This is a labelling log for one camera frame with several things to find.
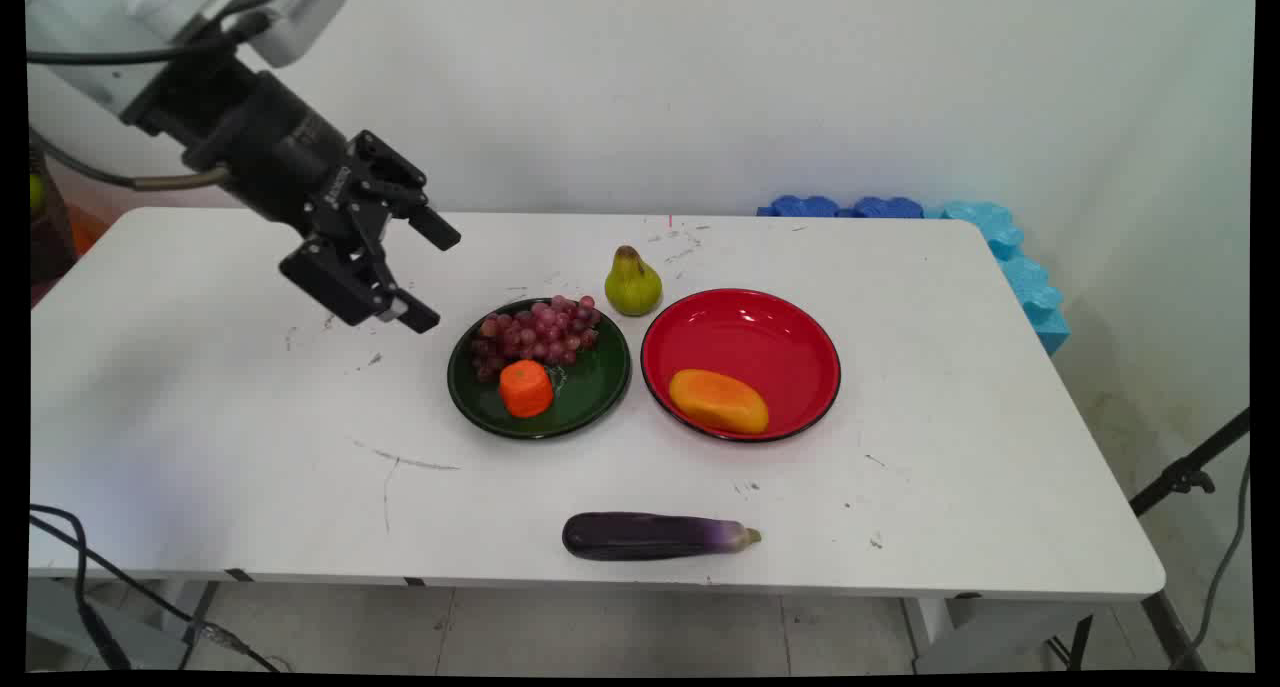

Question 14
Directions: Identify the grey sheathed arm cable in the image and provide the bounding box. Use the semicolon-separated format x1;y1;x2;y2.
28;127;233;191

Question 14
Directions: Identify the light blue foam piece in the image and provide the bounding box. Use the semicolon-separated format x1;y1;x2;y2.
928;201;1072;357

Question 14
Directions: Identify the grey hanging cable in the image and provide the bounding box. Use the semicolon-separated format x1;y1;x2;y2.
1175;455;1252;670

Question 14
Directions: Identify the green pear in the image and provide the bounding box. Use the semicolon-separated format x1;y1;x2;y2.
604;245;664;318

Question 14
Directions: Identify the red plate black rim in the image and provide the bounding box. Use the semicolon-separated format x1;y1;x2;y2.
640;288;842;443

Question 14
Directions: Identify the dark maroon object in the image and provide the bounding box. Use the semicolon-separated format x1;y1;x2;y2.
28;132;79;290

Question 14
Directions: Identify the dark blue foam piece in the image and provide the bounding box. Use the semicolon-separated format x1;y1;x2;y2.
757;195;842;218
845;196;926;219

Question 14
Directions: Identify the white table leg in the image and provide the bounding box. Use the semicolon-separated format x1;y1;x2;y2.
900;595;1001;674

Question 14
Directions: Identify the yellow orange mango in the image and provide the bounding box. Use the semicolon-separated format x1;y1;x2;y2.
668;369;771;435

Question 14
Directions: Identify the black floor cable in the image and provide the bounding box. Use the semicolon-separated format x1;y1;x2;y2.
28;517;286;674
28;505;131;671

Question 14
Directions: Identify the dark green plate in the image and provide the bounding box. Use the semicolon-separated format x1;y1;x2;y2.
447;298;633;441

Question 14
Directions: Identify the orange tangerine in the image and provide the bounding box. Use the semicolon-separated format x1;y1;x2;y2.
499;360;555;419

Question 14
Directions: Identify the black tripod stand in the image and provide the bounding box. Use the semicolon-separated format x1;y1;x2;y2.
1045;407;1252;672

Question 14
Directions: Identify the purple eggplant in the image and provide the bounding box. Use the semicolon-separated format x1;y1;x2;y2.
562;512;763;562

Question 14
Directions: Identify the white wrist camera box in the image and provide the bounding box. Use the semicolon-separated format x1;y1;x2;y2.
240;0;347;69

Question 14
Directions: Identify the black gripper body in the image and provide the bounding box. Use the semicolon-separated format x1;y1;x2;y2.
122;55;374;237

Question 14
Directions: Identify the purple red grape bunch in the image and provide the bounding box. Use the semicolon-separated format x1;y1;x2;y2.
470;294;603;383

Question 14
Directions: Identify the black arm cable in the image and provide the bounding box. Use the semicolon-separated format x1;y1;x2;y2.
26;9;276;66

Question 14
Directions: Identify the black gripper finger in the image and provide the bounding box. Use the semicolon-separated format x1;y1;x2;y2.
279;212;442;335
352;130;462;252

